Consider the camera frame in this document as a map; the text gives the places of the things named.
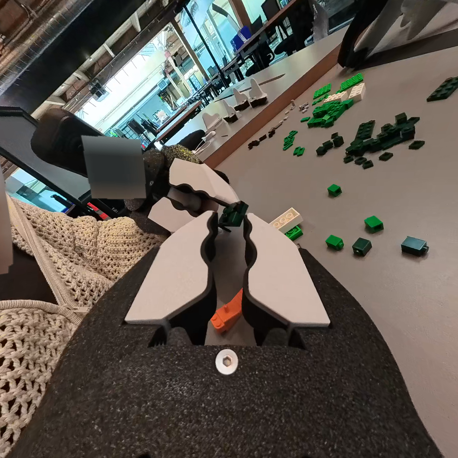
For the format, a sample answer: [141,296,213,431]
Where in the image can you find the black inner top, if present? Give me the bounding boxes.
[0,247,59,305]

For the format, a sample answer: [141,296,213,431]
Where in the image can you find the green lego base, tan brick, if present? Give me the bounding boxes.
[271,207,304,241]

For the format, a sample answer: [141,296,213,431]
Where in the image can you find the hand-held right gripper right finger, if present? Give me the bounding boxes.
[241,212,332,330]

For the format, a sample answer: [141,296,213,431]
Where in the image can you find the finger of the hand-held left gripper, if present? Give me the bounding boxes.
[168,158,241,208]
[146,197,202,234]

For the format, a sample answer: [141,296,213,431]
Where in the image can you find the dark green lego brick stack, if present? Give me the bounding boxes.
[219,201,250,229]

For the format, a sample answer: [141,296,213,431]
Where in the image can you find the pile of bright green lego pieces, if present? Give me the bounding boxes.
[281,72,367,156]

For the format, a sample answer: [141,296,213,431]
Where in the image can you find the small grey lego pieces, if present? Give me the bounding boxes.
[278,100,313,133]

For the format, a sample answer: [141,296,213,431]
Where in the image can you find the scattered dark green lego pieces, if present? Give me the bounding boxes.
[315,75,458,170]

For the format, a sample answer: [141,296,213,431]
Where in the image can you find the black oval case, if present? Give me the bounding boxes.
[172,128,209,151]

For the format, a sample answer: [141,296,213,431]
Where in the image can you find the monitor on black stand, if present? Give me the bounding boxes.
[0,106,115,219]

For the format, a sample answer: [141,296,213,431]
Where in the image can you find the orange brick separator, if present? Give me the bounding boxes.
[211,288,245,333]

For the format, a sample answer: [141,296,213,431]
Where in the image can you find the cream knit sweater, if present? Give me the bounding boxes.
[0,197,169,448]

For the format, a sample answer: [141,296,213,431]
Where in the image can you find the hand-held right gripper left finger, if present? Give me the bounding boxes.
[125,211,218,328]

